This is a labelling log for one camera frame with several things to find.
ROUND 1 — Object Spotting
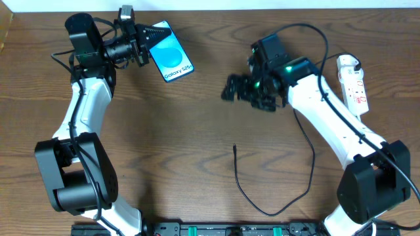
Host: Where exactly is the blue screen Galaxy smartphone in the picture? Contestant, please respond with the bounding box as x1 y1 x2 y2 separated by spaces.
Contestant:
150 21 195 83

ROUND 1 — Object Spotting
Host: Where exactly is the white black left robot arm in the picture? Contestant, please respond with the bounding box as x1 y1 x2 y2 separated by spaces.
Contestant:
34 10 171 235

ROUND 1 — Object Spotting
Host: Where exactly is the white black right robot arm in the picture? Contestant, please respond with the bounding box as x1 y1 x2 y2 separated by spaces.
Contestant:
221 35 416 235

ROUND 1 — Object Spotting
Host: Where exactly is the white power strip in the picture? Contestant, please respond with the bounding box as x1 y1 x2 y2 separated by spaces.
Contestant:
337 54 369 120

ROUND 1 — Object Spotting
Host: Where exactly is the black USB charging cable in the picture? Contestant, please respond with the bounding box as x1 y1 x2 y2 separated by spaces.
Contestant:
232 52 362 217

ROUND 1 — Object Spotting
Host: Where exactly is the white USB wall charger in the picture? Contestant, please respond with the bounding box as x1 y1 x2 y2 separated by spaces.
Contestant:
338 66 364 83

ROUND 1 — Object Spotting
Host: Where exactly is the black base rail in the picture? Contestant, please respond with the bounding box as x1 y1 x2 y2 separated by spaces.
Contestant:
70 222 401 236

